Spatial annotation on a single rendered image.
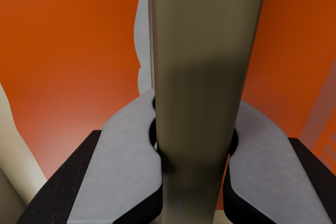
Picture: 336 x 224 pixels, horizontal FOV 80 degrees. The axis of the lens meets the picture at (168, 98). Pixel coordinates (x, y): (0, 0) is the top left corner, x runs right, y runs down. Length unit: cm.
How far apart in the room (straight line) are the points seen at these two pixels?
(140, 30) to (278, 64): 11
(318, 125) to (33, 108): 27
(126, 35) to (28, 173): 23
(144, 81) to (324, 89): 15
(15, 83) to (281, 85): 24
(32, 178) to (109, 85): 18
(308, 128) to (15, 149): 31
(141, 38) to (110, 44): 3
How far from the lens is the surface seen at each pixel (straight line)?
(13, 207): 37
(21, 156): 30
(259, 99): 19
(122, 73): 18
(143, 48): 16
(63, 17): 18
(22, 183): 35
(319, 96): 22
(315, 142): 25
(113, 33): 17
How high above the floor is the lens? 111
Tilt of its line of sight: 58 degrees down
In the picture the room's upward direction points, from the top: 173 degrees counter-clockwise
